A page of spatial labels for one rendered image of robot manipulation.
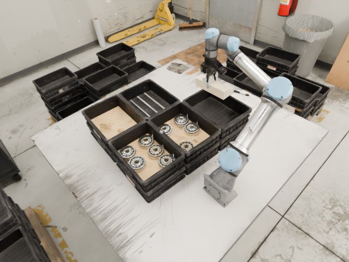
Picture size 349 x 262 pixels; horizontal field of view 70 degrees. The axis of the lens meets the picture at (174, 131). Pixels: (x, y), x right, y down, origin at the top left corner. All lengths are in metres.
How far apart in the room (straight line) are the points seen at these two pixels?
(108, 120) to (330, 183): 2.05
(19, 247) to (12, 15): 3.23
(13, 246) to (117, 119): 1.09
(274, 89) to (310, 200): 1.47
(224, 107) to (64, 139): 1.23
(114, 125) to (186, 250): 0.96
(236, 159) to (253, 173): 0.43
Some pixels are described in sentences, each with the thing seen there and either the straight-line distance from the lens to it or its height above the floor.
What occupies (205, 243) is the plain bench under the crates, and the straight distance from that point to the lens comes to 1.43.
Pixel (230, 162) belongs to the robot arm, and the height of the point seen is 1.04.
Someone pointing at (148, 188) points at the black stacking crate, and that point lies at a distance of 1.42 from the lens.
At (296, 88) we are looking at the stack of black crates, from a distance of 2.83.
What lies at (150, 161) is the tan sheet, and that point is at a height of 0.83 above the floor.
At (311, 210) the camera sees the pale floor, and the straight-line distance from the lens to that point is 2.50.
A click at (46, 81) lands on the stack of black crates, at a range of 3.21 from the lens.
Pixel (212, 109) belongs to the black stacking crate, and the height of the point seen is 0.83.
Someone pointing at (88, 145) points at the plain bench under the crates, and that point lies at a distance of 1.94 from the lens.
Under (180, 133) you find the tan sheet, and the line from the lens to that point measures 1.68.
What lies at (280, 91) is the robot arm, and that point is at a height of 1.31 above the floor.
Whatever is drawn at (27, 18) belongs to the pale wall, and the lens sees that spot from 4.49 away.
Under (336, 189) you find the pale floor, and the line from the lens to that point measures 2.72.
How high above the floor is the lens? 2.04
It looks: 45 degrees down
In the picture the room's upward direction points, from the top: 5 degrees counter-clockwise
